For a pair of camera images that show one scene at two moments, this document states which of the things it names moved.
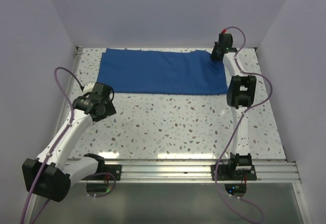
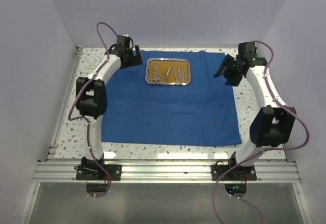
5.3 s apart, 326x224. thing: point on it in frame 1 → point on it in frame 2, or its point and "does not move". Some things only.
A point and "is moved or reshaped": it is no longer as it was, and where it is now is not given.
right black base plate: (224, 173) does not move
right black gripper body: (213, 55) → (232, 73)
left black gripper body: (108, 110) → (132, 60)
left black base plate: (115, 169) does not move
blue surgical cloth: (128, 71) is moved or reshaped
